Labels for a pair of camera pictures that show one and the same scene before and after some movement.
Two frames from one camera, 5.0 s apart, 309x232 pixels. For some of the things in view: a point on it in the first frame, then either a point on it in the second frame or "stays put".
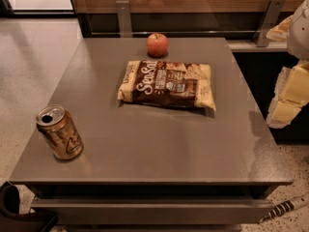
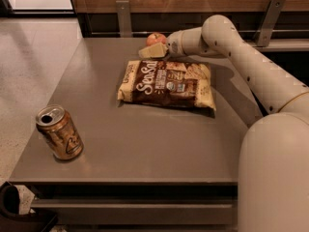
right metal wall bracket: x=272 y=14 stays put
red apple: x=157 y=44 stays put
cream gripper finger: x=292 y=93 -> x=174 y=43
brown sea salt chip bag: x=167 y=82 stays put
